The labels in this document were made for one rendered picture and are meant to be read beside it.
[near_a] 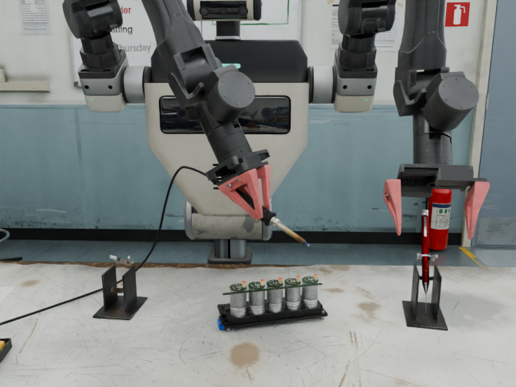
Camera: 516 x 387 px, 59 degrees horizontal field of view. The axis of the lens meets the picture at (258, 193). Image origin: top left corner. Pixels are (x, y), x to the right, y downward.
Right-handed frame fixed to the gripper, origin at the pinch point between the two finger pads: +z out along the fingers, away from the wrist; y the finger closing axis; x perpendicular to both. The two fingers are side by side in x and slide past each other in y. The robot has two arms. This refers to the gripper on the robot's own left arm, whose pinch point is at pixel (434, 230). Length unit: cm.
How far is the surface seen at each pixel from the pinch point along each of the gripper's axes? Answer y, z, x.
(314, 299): -16.8, 10.6, 4.0
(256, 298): -25.0, 12.0, 0.0
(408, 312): -2.5, 10.2, 9.9
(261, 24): -78, -194, 162
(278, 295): -21.9, 11.0, 1.1
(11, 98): -252, -139, 166
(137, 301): -45.8, 13.4, 4.9
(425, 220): -0.3, -3.9, 6.6
